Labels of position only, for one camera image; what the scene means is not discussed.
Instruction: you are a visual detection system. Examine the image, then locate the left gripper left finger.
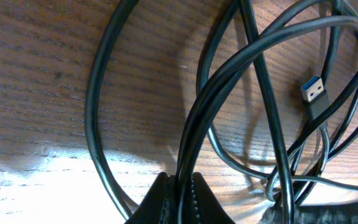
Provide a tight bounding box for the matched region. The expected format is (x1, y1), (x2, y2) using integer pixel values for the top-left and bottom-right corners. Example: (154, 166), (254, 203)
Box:
(126, 172), (177, 224)

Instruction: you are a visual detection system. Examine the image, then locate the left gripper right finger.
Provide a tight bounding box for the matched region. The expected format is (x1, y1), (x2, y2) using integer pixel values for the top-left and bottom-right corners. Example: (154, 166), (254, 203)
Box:
(186, 172), (234, 224)

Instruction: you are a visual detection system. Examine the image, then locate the black cable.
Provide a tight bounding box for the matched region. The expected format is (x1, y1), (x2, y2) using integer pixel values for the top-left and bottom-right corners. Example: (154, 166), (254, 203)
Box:
(84, 0), (358, 224)

